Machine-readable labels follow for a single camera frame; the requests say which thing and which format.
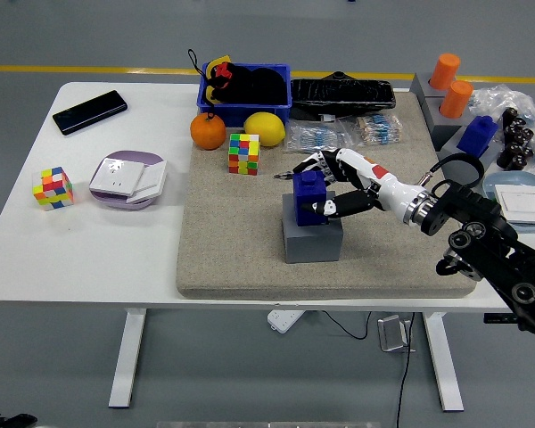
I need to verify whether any yellow black red gadget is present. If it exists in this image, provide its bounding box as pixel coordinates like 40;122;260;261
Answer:
203;53;233;103

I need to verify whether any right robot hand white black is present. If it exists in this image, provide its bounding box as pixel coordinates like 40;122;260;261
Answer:
292;148;424;226

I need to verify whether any orange cylinder seal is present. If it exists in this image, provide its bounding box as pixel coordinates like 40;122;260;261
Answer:
429;52;461;90
439;79;474;119

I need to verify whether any blue plastic bin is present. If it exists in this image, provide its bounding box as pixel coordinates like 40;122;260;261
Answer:
196;62;292;129

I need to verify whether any white power strip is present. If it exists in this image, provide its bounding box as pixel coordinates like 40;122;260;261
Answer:
267;309;305;333

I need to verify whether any purple plate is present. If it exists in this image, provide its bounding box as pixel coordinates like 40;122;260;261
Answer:
89;149;168;211

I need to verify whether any grey round-hole seal holder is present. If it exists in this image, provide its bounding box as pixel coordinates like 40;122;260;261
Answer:
409;70;447;102
421;95;473;151

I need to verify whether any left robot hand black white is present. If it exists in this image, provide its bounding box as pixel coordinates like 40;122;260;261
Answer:
0;412;39;428

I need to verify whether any crumpled clear plastic bag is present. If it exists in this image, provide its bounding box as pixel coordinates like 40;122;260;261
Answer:
467;82;535;179

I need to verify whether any aligned colourful puzzle cube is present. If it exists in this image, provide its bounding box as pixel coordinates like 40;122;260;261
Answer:
227;132;261;177

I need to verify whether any grey square seal holder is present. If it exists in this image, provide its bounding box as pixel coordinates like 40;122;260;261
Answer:
437;128;505;188
282;192;344;264

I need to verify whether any pile of dark brown caps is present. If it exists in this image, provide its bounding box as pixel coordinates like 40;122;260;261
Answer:
496;106;535;172

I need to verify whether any white wall switch panel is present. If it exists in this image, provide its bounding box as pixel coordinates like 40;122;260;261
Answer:
493;184;535;224
126;160;169;205

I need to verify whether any yellow lemon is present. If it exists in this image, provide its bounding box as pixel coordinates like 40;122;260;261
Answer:
243;111;287;148

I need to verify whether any blue square seal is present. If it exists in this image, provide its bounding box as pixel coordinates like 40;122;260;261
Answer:
292;171;329;227
456;114;499;158

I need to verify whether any twisted colourful puzzle cube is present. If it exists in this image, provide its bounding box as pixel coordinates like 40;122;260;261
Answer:
31;166;75;212

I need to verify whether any black power cable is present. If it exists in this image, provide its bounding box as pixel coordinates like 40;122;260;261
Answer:
323;310;374;340
394;311;416;428

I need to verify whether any black wrapped keyboard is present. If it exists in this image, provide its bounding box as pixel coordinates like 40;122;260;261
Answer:
289;70;397;120

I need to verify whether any grey-brown fabric mat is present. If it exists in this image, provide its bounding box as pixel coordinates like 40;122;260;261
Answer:
176;91;478;300

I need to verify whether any clear bag of resistors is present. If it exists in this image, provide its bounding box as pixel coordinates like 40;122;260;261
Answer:
283;119;356;158
342;111;405;148

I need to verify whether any silver metal bracket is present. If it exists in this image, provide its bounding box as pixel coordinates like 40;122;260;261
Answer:
377;314;416;354

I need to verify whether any white table leg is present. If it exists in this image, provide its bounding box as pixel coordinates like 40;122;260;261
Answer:
422;310;465;413
108;307;148;409

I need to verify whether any black smartphone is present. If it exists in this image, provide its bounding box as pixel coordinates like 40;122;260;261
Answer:
52;89;129;136

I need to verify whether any orange fruit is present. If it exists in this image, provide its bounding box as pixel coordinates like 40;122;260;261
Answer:
190;111;228;151

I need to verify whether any light blue plate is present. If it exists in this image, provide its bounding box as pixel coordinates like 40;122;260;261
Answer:
481;171;535;233

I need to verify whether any white wall socket panel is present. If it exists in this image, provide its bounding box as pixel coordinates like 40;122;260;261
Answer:
89;157;150;199

